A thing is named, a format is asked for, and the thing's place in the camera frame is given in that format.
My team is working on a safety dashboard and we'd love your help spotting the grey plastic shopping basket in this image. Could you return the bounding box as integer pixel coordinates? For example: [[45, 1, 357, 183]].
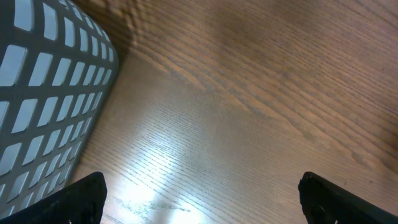
[[1, 0, 119, 218]]

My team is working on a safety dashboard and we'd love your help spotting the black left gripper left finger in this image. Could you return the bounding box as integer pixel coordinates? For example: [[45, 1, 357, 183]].
[[1, 172, 107, 224]]

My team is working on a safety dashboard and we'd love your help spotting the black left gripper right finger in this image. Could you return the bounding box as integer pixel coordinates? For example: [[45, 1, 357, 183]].
[[298, 172, 397, 224]]

